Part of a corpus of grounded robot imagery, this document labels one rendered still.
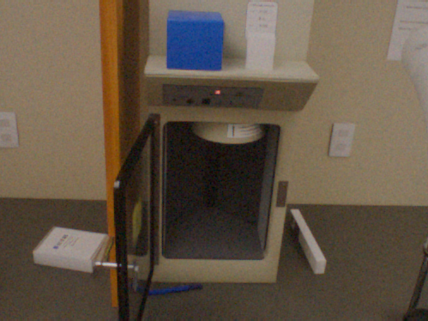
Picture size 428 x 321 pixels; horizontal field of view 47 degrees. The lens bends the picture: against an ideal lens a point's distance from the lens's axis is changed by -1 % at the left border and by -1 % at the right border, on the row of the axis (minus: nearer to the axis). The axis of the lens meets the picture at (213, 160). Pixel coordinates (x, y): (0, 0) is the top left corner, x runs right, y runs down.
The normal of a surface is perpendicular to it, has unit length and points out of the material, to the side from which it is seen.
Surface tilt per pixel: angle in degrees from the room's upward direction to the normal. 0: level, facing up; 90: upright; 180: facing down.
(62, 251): 0
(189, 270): 90
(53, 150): 90
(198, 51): 90
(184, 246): 0
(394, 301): 0
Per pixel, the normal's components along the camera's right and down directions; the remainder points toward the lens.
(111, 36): 0.05, 0.44
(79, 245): 0.06, -0.90
